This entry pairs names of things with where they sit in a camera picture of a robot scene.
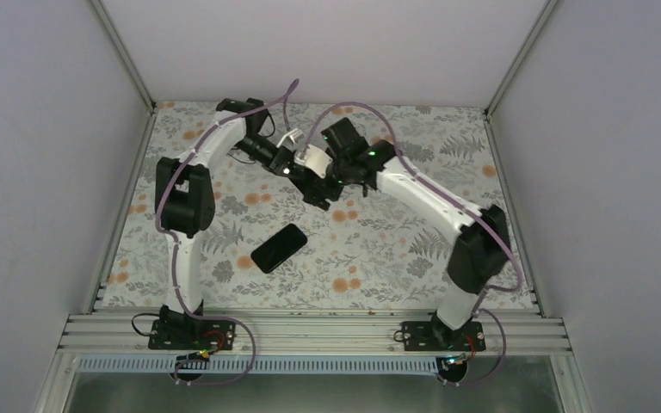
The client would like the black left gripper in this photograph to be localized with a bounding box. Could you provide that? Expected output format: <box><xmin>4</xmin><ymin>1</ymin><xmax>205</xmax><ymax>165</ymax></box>
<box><xmin>235</xmin><ymin>133</ymin><xmax>306</xmax><ymax>180</ymax></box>

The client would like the aluminium frame post left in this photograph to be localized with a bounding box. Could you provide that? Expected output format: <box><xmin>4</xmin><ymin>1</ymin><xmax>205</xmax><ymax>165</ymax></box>
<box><xmin>88</xmin><ymin>0</ymin><xmax>158</xmax><ymax>115</ymax></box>

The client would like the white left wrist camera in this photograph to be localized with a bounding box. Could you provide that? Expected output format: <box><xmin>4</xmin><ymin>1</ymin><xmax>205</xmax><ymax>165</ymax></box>
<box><xmin>276</xmin><ymin>128</ymin><xmax>304</xmax><ymax>148</ymax></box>

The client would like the black smartphone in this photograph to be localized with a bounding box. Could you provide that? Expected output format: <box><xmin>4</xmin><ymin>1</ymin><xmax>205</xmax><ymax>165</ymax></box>
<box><xmin>250</xmin><ymin>224</ymin><xmax>308</xmax><ymax>274</ymax></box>

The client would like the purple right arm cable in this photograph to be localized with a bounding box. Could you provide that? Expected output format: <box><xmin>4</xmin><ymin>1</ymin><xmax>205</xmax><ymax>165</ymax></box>
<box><xmin>301</xmin><ymin>101</ymin><xmax>526</xmax><ymax>387</ymax></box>

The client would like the slotted grey cable duct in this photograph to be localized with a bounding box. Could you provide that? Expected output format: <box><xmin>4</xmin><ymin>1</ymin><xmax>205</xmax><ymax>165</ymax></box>
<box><xmin>78</xmin><ymin>354</ymin><xmax>438</xmax><ymax>375</ymax></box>

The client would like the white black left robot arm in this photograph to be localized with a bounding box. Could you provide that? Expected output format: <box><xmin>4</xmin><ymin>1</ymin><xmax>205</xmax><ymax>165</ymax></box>
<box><xmin>148</xmin><ymin>98</ymin><xmax>301</xmax><ymax>349</ymax></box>

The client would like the aluminium front rail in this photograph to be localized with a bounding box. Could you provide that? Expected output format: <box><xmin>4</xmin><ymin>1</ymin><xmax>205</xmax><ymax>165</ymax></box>
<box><xmin>58</xmin><ymin>309</ymin><xmax>572</xmax><ymax>356</ymax></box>

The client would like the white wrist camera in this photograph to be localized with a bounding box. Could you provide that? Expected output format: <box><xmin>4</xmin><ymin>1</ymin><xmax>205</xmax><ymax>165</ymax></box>
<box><xmin>294</xmin><ymin>145</ymin><xmax>333</xmax><ymax>178</ymax></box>
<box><xmin>276</xmin><ymin>128</ymin><xmax>304</xmax><ymax>148</ymax></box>

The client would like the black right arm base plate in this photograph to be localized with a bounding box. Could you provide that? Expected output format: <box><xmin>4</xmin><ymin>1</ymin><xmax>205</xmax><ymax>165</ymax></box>
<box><xmin>392</xmin><ymin>321</ymin><xmax>486</xmax><ymax>352</ymax></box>

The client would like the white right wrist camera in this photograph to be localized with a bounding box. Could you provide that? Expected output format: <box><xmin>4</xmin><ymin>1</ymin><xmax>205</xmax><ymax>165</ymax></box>
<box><xmin>294</xmin><ymin>145</ymin><xmax>333</xmax><ymax>178</ymax></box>

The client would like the beige phone case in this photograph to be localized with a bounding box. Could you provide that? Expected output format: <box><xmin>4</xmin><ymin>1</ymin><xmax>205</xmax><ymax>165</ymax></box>
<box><xmin>303</xmin><ymin>192</ymin><xmax>331</xmax><ymax>211</ymax></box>

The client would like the aluminium frame post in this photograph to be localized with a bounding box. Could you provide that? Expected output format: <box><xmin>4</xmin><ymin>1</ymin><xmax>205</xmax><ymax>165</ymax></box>
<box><xmin>484</xmin><ymin>0</ymin><xmax>559</xmax><ymax>120</ymax></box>
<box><xmin>88</xmin><ymin>0</ymin><xmax>158</xmax><ymax>115</ymax></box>

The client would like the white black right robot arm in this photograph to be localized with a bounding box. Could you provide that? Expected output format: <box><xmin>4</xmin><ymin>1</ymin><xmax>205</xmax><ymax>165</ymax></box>
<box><xmin>293</xmin><ymin>118</ymin><xmax>510</xmax><ymax>350</ymax></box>

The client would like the aluminium frame post right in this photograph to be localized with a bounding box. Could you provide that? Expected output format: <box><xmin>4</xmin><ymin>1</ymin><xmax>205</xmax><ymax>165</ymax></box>
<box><xmin>484</xmin><ymin>0</ymin><xmax>559</xmax><ymax>120</ymax></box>

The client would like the floral patterned table mat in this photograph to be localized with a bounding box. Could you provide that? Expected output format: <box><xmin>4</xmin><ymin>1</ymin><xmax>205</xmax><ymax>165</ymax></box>
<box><xmin>102</xmin><ymin>101</ymin><xmax>504</xmax><ymax>310</ymax></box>

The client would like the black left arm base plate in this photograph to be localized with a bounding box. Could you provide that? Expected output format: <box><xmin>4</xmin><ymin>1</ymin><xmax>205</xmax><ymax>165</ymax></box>
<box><xmin>147</xmin><ymin>318</ymin><xmax>236</xmax><ymax>351</ymax></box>

